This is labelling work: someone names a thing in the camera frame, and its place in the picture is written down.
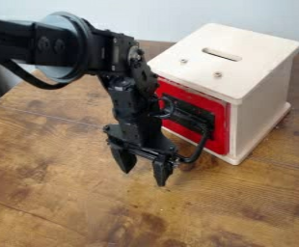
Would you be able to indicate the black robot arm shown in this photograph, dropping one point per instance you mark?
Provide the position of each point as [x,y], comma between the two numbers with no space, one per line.
[52,52]

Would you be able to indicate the light wooden box cabinet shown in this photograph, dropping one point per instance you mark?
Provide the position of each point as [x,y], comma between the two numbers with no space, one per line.
[233,72]

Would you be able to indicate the red drawer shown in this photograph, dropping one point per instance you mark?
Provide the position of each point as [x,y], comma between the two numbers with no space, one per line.
[215,106]

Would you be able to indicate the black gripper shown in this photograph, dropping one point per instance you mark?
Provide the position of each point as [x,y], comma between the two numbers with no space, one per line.
[137,135]

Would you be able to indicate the black drawer handle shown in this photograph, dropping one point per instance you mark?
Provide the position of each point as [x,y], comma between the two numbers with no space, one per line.
[194,118]

